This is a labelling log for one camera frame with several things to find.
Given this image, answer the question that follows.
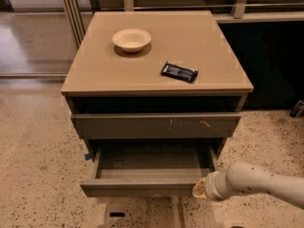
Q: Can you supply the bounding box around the dark object on floor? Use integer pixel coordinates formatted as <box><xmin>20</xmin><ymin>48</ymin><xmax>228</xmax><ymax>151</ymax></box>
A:
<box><xmin>290</xmin><ymin>101</ymin><xmax>304</xmax><ymax>118</ymax></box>

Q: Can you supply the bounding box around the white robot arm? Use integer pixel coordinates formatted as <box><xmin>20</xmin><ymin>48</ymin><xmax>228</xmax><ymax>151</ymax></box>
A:
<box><xmin>192</xmin><ymin>161</ymin><xmax>304</xmax><ymax>209</ymax></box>

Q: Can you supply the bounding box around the drawer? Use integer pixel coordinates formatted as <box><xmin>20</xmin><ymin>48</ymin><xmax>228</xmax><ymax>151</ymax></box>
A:
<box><xmin>81</xmin><ymin>142</ymin><xmax>218</xmax><ymax>198</ymax></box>
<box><xmin>71</xmin><ymin>113</ymin><xmax>240</xmax><ymax>140</ymax></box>

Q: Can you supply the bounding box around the blue tape piece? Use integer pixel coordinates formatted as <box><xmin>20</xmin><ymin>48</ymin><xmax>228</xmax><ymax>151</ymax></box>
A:
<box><xmin>85</xmin><ymin>153</ymin><xmax>91</xmax><ymax>161</ymax></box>

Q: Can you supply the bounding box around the white ceramic bowl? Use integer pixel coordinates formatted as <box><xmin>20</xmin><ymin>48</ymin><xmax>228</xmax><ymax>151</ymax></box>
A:
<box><xmin>112</xmin><ymin>28</ymin><xmax>152</xmax><ymax>53</ymax></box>

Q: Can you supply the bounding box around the black snack bar wrapper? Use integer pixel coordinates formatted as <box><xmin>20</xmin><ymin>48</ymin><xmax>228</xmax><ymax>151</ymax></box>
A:
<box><xmin>161</xmin><ymin>62</ymin><xmax>199</xmax><ymax>84</ymax></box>

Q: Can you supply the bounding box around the grey-brown drawer cabinet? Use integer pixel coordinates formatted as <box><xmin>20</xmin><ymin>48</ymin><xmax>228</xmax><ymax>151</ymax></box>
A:
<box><xmin>60</xmin><ymin>10</ymin><xmax>255</xmax><ymax>163</ymax></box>

